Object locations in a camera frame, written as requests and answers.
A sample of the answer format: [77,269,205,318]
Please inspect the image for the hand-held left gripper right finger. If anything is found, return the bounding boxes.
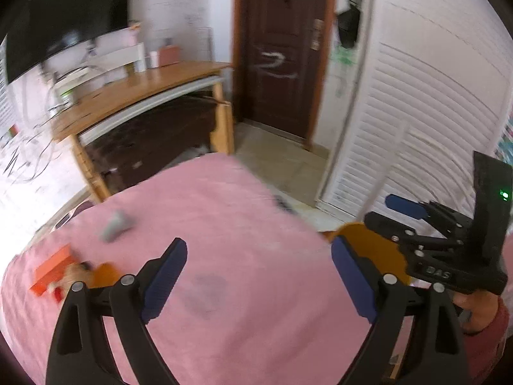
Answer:
[331,236,469,385]

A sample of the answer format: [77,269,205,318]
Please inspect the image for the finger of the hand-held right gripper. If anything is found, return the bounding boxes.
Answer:
[363,211,466,256]
[385,193,474,234]

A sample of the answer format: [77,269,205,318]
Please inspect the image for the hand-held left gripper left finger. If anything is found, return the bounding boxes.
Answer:
[46,237,188,385]

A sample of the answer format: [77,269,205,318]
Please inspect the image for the brown biscuit packet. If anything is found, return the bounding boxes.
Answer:
[334,222,410,287]

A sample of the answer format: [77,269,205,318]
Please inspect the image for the person's right forearm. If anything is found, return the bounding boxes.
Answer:
[461,299,513,382]

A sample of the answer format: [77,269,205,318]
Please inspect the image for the person's right hand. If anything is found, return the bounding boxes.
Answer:
[453,287,501,335]

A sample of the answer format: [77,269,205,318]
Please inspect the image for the orange brown wrapper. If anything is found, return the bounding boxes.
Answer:
[90,262,122,290]

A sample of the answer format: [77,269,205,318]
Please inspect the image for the grey crumpled wrapper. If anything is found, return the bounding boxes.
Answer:
[100,210,135,244]

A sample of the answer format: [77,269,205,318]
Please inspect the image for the colourful cloth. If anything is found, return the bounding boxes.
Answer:
[495,115,513,166]

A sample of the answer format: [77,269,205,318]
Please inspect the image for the beige wrapper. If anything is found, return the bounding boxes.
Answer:
[60,264,94,290]

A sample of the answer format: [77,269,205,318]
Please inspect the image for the pink tablecloth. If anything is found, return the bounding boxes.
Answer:
[0,153,413,385]

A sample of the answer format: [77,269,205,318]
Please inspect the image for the long orange cardboard box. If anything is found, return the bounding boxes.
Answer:
[30,244,77,297]

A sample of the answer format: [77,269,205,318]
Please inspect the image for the white louvered wardrobe door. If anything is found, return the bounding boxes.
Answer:
[315,0,513,234]

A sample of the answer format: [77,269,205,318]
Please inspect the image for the white keyboard tray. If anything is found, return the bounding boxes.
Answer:
[78,76,224,145]

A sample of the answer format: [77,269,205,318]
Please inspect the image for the black hanging bag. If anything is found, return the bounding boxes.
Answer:
[337,5,362,49]

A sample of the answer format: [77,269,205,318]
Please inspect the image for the wooden desk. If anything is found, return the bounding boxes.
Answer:
[52,61,235,203]

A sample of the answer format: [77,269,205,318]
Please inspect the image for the dark brown door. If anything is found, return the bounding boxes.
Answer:
[233,0,335,151]

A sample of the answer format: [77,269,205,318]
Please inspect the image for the small orange desk box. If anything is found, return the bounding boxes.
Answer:
[158,44,181,67]

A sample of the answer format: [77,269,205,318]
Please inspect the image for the white wooden shelf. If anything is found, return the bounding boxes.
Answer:
[85,41,147,76]

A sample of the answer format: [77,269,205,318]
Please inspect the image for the white eye chart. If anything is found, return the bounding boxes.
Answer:
[0,36,21,139]

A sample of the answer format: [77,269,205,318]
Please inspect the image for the tangled black cables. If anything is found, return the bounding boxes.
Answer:
[0,76,65,187]

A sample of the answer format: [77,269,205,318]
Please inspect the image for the metal door handle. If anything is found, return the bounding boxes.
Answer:
[310,18,325,51]

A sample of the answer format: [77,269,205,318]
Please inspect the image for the black wall television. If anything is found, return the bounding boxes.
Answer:
[4,0,131,85]

